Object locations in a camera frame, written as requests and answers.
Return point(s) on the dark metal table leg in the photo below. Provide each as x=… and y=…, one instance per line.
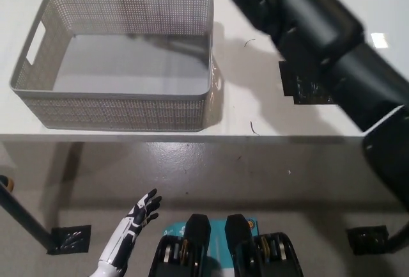
x=401, y=240
x=22, y=216

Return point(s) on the brown round object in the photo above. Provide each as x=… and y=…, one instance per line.
x=8, y=183

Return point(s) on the grey perforated rectangular basket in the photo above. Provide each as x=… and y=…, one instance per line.
x=128, y=110

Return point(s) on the black tape patch on table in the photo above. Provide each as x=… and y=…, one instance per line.
x=303, y=93

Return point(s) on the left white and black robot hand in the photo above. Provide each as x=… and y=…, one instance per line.
x=128, y=229

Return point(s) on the short dark thread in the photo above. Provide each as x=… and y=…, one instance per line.
x=248, y=42
x=254, y=128

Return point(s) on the black robot body teal top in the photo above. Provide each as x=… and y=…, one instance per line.
x=198, y=251

